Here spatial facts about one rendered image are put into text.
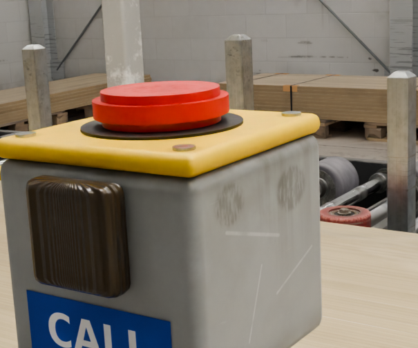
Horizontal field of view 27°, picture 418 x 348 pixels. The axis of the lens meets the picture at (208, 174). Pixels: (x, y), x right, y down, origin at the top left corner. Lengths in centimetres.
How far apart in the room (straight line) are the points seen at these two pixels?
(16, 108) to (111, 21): 619
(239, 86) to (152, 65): 784
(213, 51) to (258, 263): 864
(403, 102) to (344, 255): 33
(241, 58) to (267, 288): 127
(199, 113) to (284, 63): 822
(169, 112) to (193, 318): 6
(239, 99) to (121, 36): 23
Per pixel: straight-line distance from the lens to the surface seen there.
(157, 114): 24
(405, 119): 139
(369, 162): 201
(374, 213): 168
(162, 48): 925
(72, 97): 821
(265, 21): 852
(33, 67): 183
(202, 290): 22
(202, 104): 24
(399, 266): 111
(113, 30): 151
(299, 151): 26
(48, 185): 23
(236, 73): 152
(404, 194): 141
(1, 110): 755
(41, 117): 184
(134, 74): 151
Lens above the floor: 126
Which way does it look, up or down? 13 degrees down
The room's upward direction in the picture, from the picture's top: 3 degrees counter-clockwise
